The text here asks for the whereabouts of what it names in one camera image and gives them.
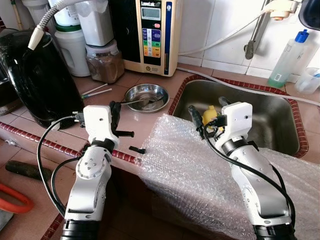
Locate white plastic jug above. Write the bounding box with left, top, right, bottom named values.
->
left=54, top=27, right=92, bottom=78

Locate long white hose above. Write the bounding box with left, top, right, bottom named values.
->
left=187, top=67, right=320, bottom=107

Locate flexible metal hose white nozzle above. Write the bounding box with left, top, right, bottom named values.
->
left=27, top=0, right=108, bottom=51

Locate beige faucet diverter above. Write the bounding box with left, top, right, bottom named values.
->
left=264, top=0, right=301, bottom=21

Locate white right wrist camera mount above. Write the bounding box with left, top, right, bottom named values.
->
left=219, top=102, right=254, bottom=144

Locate steel spoon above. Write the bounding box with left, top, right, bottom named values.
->
left=119, top=95, right=167, bottom=109

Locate dark green oblong object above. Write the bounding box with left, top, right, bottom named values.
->
left=5, top=160, right=51, bottom=182

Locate steel kitchen sink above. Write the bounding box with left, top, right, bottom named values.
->
left=167, top=76, right=310, bottom=160

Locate thin white tube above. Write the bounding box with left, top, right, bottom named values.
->
left=179, top=11, right=266, bottom=56

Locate dark cooking pot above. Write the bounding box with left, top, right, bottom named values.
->
left=0, top=75, right=21, bottom=117

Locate white canister with green band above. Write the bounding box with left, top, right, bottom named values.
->
left=50, top=0, right=82, bottom=32

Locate small black clip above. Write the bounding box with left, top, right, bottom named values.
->
left=128, top=145, right=147, bottom=155

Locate white plastic container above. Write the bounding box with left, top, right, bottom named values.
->
left=75, top=0, right=115, bottom=47

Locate shallow steel bowl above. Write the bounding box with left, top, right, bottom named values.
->
left=123, top=83, right=170, bottom=114

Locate clear bottle with blue cap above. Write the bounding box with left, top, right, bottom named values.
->
left=267, top=29, right=311, bottom=89

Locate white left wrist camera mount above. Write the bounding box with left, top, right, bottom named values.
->
left=82, top=104, right=117, bottom=144

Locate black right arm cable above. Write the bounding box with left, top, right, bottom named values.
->
left=199, top=122, right=297, bottom=226

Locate white chopstick green tip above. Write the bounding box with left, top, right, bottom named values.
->
left=81, top=89, right=113, bottom=100
left=81, top=83, right=109, bottom=96

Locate clear bubble wrap sheet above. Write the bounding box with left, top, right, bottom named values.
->
left=137, top=114, right=320, bottom=240

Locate clear plastic measuring cup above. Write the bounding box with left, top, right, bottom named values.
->
left=295, top=67, right=320, bottom=95

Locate beige water ionizer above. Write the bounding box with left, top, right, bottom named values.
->
left=109, top=0, right=183, bottom=77

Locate jar of brown powder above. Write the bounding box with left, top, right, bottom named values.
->
left=85, top=41, right=126, bottom=84

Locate black electric kettle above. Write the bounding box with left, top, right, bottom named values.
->
left=0, top=30, right=85, bottom=130

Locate yellow plastic cup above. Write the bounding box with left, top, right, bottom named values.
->
left=202, top=104, right=221, bottom=135

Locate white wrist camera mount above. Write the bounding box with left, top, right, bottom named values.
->
left=82, top=104, right=117, bottom=144
left=219, top=102, right=254, bottom=144

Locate black pan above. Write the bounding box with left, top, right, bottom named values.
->
left=298, top=0, right=320, bottom=31

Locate grey metal faucet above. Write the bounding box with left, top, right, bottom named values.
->
left=244, top=7, right=271, bottom=60

